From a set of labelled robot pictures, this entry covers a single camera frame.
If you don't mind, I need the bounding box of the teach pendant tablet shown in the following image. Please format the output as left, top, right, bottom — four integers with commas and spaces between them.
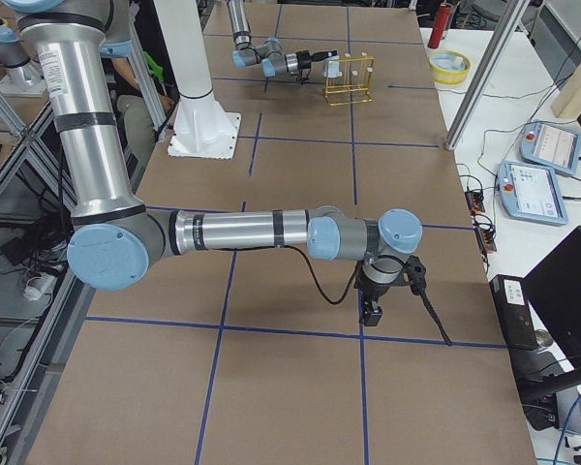
519, 121, 581, 176
497, 161, 568, 226

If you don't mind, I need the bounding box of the person in black shirt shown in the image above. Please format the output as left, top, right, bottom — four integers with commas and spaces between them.
101, 47, 175, 171

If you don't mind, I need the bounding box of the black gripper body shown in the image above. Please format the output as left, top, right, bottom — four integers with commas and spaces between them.
354, 270, 407, 326
296, 50, 321, 71

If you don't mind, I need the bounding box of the red cylinder bottle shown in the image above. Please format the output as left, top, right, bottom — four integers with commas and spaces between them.
427, 3, 452, 49

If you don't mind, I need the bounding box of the light blue plastic cup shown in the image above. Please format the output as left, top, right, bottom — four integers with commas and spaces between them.
322, 58, 343, 79

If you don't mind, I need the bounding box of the near teach pendant tablet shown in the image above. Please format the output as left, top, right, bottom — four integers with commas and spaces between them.
497, 161, 568, 226

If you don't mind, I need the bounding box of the aluminium frame post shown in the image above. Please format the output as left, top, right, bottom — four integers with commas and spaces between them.
444, 0, 529, 151

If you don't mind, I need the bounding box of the yellow bowl with blue plate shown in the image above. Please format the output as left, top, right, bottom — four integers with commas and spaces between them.
429, 50, 472, 85

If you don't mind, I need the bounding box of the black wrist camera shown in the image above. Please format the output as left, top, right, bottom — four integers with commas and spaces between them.
406, 256, 426, 295

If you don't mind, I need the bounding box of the black computer box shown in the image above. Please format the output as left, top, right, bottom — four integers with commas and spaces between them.
490, 274, 554, 351

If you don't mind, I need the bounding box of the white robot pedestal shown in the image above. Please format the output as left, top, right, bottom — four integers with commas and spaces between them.
155, 0, 241, 160

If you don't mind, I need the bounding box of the far teach pendant tablet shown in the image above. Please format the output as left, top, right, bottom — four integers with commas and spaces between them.
519, 121, 581, 176

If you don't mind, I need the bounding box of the black monitor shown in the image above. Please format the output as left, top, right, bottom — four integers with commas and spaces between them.
518, 226, 581, 403

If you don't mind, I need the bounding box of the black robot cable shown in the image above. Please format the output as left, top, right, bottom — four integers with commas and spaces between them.
290, 244, 369, 306

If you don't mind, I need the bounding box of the gold wire cup holder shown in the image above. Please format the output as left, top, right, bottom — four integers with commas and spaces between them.
323, 52, 375, 107

